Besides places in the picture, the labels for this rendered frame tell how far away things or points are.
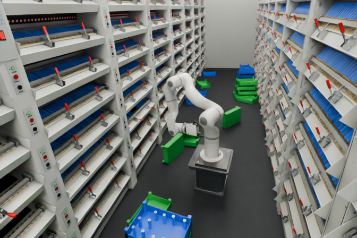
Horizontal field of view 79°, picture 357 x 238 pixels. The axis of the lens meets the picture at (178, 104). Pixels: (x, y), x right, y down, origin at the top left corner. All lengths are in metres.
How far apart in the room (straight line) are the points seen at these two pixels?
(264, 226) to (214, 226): 0.34
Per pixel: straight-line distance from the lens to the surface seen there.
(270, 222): 1.87
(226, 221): 1.81
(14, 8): 1.11
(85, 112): 1.36
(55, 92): 1.19
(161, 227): 1.38
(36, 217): 1.34
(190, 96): 1.68
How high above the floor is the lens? 1.42
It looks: 23 degrees down
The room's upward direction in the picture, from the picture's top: 3 degrees counter-clockwise
